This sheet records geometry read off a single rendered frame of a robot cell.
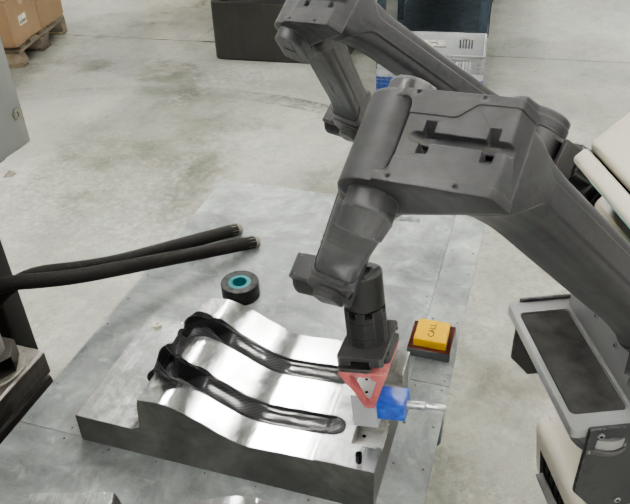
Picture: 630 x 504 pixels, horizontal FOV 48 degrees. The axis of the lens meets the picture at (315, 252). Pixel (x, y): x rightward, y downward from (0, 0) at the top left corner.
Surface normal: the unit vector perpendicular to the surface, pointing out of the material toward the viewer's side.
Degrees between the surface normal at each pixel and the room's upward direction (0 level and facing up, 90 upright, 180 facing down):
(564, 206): 67
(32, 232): 0
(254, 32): 90
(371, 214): 126
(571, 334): 0
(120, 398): 0
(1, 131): 90
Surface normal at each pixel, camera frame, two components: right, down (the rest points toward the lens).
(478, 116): -0.40, -0.38
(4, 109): 0.95, 0.15
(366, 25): 0.40, 0.14
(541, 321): -0.04, -0.82
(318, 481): -0.30, 0.55
